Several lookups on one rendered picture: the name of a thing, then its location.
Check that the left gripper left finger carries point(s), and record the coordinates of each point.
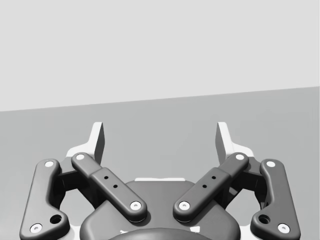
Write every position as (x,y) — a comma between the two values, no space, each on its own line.
(110,183)

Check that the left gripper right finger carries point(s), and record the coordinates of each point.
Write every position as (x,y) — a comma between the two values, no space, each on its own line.
(212,183)

